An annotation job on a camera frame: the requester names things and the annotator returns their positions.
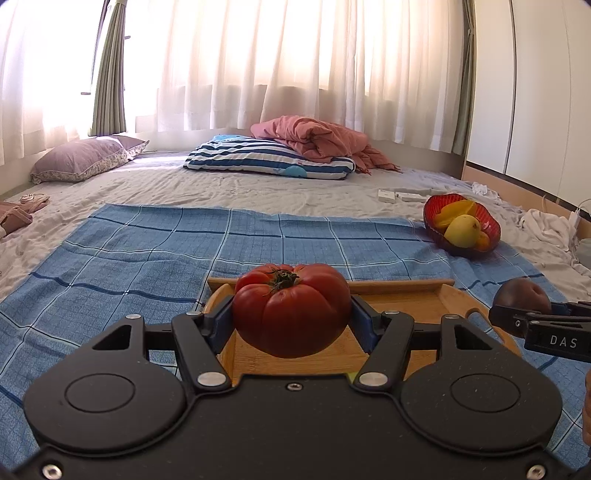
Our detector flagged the yellow pear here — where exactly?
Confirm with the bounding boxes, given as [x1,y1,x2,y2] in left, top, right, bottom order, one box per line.
[444,215,481,248]

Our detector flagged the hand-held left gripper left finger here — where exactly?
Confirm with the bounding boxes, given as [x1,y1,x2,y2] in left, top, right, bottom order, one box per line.
[92,295,236,394]

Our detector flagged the purple floral pillow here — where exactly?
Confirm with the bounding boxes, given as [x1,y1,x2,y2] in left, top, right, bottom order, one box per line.
[30,135,150,184]

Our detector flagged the white sheer curtain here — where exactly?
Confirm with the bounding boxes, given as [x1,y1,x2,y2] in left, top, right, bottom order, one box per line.
[0,0,467,154]

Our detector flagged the dark purple plum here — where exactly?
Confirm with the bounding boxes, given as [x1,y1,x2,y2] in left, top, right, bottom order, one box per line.
[493,278,551,315]

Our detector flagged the blue white striped pillow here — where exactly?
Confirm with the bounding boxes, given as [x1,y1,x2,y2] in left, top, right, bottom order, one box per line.
[184,134,356,181]

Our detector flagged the pink crumpled blanket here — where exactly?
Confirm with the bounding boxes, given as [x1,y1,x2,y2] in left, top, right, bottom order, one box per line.
[250,115,402,175]

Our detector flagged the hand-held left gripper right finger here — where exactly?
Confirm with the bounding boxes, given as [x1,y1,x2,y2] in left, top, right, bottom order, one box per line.
[350,295,491,394]

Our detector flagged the green curtain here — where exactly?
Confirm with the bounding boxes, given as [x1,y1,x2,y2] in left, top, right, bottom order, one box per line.
[452,0,477,156]
[90,0,128,137]

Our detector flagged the ribbed red tomato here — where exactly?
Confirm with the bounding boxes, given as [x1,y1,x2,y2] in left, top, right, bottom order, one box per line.
[232,264,352,359]

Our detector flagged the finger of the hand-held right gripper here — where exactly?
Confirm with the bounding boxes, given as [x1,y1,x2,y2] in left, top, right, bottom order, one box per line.
[549,301,591,320]
[488,305,555,335]

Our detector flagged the blue checked blanket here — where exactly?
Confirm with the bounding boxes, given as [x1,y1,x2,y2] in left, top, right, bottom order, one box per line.
[0,203,591,462]

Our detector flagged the white crumpled cloth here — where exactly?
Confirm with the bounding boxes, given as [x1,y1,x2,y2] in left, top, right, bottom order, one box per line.
[517,209,591,274]

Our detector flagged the white wardrobe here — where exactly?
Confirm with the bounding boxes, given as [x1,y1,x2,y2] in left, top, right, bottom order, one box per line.
[466,0,591,206]

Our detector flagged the red glass bowl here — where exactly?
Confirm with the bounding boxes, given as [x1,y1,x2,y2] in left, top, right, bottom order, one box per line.
[423,194,502,259]

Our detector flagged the wooden tray with handles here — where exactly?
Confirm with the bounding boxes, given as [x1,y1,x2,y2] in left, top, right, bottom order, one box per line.
[203,278,523,387]

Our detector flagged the white cable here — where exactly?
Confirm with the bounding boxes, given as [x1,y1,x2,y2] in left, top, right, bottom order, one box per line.
[540,194,591,232]

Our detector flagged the yellow starfruit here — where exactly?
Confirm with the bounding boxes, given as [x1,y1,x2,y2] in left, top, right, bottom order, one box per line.
[434,199,477,229]

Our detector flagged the brown crumpled clothes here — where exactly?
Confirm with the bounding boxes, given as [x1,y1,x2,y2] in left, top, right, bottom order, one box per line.
[0,194,49,239]

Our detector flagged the person's right forearm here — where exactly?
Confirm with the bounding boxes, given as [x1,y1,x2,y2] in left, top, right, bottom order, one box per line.
[581,369,591,449]

